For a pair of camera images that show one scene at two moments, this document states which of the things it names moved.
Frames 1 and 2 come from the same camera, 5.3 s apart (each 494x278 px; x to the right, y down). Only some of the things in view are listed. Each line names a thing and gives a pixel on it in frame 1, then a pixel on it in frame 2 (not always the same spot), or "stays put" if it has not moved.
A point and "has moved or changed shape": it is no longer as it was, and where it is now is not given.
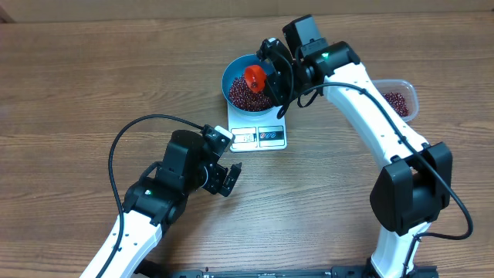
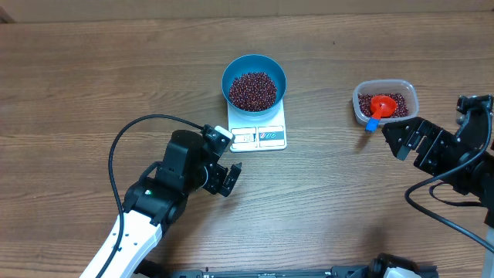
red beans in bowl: x=242 y=97 stays put
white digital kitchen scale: x=257 y=133 stays put
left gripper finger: x=232 y=176 stays put
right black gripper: x=276 y=92 to x=433 y=149
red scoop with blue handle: x=255 y=77 has moved or changed shape
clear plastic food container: x=401 y=95 stays put
